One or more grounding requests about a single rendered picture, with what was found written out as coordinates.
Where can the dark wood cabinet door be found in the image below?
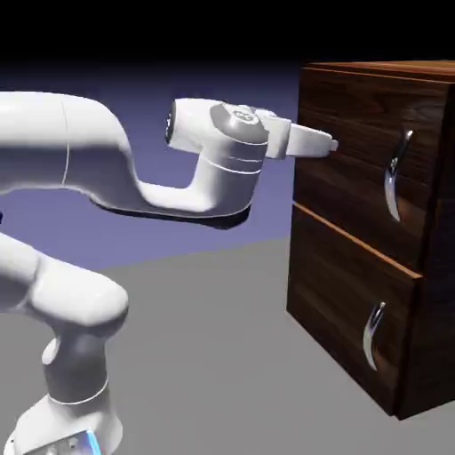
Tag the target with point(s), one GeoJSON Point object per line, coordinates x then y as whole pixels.
{"type": "Point", "coordinates": [337, 312]}
{"type": "Point", "coordinates": [355, 177]}

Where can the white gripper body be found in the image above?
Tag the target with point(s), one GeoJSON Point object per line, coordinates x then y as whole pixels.
{"type": "Point", "coordinates": [305, 142]}

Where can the dark wood cabinet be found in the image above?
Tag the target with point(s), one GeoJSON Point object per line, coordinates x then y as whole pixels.
{"type": "Point", "coordinates": [437, 249]}

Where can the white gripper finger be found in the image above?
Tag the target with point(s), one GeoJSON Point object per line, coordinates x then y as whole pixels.
{"type": "Point", "coordinates": [334, 144]}

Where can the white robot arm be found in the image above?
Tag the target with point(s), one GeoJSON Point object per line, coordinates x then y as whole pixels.
{"type": "Point", "coordinates": [89, 149]}

